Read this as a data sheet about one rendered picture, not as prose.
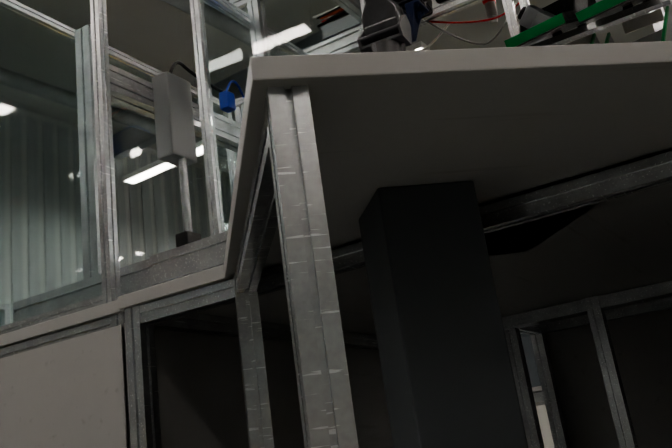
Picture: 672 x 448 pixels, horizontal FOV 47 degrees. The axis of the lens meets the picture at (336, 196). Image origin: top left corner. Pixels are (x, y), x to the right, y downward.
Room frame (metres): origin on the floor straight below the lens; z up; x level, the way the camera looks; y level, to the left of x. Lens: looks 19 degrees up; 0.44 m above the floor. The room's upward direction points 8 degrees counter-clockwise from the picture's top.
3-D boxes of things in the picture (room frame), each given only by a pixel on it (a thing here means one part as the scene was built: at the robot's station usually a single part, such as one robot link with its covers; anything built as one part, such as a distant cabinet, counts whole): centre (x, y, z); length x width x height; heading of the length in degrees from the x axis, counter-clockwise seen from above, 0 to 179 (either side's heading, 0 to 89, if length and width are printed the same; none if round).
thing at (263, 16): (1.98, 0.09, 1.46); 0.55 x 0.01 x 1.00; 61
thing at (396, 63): (1.26, -0.18, 0.84); 0.90 x 0.70 x 0.03; 12
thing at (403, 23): (1.25, -0.13, 1.15); 0.09 x 0.07 x 0.06; 66
